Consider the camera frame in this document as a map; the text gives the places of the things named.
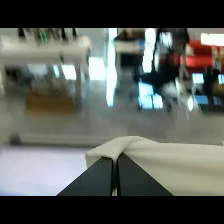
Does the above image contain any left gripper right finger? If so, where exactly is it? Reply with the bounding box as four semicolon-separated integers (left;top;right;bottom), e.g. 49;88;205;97
117;152;174;197

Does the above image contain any white table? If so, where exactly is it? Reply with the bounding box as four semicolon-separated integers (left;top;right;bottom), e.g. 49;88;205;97
0;34;92;108

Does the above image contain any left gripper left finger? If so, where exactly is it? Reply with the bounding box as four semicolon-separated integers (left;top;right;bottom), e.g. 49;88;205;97
56;156;115;197

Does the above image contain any white garment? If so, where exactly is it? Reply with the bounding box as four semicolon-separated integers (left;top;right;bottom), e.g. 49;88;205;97
84;135;224;197

